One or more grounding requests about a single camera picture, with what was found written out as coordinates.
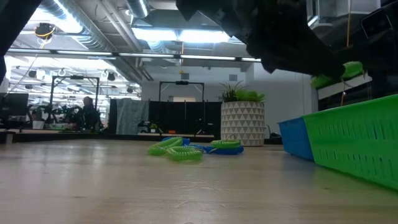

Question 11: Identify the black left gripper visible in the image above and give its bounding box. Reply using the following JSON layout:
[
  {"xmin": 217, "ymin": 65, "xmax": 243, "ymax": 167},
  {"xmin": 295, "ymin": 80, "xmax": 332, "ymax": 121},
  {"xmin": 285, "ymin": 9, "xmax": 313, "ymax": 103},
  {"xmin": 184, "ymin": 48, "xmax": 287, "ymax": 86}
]
[{"xmin": 175, "ymin": 0, "xmax": 347, "ymax": 79}]

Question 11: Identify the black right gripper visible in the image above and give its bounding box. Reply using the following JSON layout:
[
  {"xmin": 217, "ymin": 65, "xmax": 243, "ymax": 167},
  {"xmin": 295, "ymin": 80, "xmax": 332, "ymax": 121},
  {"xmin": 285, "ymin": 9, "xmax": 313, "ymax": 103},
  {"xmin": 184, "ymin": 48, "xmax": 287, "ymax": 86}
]
[{"xmin": 345, "ymin": 39, "xmax": 398, "ymax": 75}]

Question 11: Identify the green spring keychain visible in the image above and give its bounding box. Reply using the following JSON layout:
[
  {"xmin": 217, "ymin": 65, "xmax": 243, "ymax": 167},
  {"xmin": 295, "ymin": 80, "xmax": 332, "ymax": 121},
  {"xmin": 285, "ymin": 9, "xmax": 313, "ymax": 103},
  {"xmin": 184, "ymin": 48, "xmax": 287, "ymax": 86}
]
[
  {"xmin": 210, "ymin": 139, "xmax": 242, "ymax": 149},
  {"xmin": 310, "ymin": 61, "xmax": 364, "ymax": 90},
  {"xmin": 147, "ymin": 136, "xmax": 184, "ymax": 157},
  {"xmin": 167, "ymin": 146, "xmax": 204, "ymax": 162}
]

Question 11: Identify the white ledge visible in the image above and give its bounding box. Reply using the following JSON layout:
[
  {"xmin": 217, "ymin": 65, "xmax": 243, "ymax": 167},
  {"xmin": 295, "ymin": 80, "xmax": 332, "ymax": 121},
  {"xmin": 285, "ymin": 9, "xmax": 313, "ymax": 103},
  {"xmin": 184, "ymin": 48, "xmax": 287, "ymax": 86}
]
[{"xmin": 317, "ymin": 73, "xmax": 373, "ymax": 101}]

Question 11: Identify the green leafy plant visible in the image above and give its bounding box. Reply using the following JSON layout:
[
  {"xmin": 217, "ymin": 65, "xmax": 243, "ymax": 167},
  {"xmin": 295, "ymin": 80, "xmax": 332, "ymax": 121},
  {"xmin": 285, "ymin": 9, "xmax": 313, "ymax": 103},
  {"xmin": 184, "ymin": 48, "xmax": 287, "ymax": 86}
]
[{"xmin": 219, "ymin": 80, "xmax": 267, "ymax": 103}]

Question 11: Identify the blue plastic basket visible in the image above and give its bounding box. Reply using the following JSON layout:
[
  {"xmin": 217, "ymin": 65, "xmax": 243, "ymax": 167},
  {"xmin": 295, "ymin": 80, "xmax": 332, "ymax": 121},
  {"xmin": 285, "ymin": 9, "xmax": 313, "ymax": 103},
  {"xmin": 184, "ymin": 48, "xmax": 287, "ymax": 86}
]
[{"xmin": 277, "ymin": 116, "xmax": 315, "ymax": 162}]

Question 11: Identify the black object beside planter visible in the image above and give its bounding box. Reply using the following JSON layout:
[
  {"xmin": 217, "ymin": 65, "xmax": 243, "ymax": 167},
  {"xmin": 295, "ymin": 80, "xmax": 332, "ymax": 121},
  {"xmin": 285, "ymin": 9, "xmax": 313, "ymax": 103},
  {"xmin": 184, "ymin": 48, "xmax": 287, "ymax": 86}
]
[{"xmin": 266, "ymin": 124, "xmax": 282, "ymax": 139}]

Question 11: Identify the white triangle-pattern planter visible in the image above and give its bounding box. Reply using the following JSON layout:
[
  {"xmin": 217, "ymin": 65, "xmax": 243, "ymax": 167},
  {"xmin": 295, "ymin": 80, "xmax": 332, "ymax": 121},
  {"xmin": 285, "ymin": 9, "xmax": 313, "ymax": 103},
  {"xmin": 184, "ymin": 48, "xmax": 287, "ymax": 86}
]
[{"xmin": 220, "ymin": 101, "xmax": 266, "ymax": 147}]

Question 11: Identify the green slotted plastic basket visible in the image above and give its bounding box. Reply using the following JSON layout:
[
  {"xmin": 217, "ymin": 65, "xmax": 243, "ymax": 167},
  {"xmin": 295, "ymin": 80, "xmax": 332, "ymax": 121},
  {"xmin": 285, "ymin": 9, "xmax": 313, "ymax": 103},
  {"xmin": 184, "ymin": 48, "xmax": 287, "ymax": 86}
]
[{"xmin": 302, "ymin": 94, "xmax": 398, "ymax": 191}]

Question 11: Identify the black partition screen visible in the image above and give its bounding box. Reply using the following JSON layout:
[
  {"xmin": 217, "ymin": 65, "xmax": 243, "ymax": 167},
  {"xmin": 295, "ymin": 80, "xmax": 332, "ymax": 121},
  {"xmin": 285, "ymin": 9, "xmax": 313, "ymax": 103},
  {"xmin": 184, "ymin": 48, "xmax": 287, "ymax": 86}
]
[{"xmin": 148, "ymin": 100, "xmax": 223, "ymax": 136}]

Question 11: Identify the long ceiling light bar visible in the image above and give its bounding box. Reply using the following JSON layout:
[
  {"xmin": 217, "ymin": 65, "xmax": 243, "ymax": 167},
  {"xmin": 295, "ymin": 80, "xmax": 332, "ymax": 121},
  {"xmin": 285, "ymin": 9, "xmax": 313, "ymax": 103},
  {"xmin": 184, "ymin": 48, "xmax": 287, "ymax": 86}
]
[{"xmin": 6, "ymin": 48, "xmax": 262, "ymax": 62}]

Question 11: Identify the grey hanging cloth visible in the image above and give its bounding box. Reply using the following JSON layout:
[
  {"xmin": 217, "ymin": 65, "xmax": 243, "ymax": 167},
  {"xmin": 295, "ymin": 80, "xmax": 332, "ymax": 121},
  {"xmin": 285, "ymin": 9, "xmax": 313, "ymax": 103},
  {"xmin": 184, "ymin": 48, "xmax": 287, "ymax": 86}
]
[{"xmin": 115, "ymin": 98, "xmax": 150, "ymax": 136}]

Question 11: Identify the person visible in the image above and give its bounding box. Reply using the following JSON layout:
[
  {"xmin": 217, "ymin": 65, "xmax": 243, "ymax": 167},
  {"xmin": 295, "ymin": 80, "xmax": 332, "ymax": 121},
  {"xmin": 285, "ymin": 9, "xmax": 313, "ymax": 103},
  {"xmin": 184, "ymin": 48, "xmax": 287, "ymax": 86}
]
[{"xmin": 73, "ymin": 96, "xmax": 103, "ymax": 132}]

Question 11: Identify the long dark desk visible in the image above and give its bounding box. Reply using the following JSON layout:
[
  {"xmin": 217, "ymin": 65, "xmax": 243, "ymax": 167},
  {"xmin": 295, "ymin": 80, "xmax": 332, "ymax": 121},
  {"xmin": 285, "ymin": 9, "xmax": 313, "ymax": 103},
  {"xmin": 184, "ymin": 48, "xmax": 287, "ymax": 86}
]
[{"xmin": 0, "ymin": 129, "xmax": 221, "ymax": 144}]

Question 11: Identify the black computer monitor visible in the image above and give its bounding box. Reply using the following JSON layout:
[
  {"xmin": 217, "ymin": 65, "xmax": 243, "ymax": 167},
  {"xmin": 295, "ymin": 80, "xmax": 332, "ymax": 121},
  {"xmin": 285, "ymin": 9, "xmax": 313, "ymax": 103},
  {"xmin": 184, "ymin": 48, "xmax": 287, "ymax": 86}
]
[{"xmin": 0, "ymin": 92, "xmax": 30, "ymax": 121}]

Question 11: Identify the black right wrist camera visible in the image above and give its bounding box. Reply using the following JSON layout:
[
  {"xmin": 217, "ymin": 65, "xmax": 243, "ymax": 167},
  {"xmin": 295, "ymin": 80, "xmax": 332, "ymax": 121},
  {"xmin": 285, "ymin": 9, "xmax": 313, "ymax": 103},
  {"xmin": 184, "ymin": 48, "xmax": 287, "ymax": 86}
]
[{"xmin": 360, "ymin": 8, "xmax": 393, "ymax": 40}]

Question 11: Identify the yellow hanging cord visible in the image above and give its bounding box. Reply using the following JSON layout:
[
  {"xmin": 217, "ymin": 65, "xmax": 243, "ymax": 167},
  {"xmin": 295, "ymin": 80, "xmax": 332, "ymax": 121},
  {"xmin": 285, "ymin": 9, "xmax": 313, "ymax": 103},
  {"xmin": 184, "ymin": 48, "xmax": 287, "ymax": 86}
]
[
  {"xmin": 340, "ymin": 0, "xmax": 353, "ymax": 107},
  {"xmin": 179, "ymin": 40, "xmax": 186, "ymax": 75}
]

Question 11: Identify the black camera frame rig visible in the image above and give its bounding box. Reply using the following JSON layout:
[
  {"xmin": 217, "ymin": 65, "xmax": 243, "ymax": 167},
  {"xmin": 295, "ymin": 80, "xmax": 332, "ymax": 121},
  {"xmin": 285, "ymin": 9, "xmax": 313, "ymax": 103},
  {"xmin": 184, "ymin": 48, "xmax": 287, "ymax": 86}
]
[
  {"xmin": 159, "ymin": 80, "xmax": 205, "ymax": 103},
  {"xmin": 49, "ymin": 75, "xmax": 101, "ymax": 121}
]

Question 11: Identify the silver round ceiling duct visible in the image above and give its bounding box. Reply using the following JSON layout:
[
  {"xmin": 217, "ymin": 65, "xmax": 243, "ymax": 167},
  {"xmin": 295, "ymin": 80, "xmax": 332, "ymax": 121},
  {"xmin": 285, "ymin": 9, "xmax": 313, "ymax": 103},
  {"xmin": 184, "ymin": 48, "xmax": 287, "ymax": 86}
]
[{"xmin": 126, "ymin": 0, "xmax": 150, "ymax": 19}]

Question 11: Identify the silver corrugated ceiling duct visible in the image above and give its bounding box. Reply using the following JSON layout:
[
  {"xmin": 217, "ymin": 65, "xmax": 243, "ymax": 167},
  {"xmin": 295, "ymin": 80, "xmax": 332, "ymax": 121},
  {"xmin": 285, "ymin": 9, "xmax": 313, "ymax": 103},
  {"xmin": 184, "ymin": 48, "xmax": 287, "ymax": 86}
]
[{"xmin": 40, "ymin": 0, "xmax": 113, "ymax": 52}]

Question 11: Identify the yellow black cable reel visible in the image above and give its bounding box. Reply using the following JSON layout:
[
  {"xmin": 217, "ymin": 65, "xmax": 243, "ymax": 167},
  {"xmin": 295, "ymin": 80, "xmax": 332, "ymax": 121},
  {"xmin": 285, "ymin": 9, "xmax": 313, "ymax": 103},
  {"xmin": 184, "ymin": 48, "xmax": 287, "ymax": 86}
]
[{"xmin": 34, "ymin": 22, "xmax": 57, "ymax": 40}]

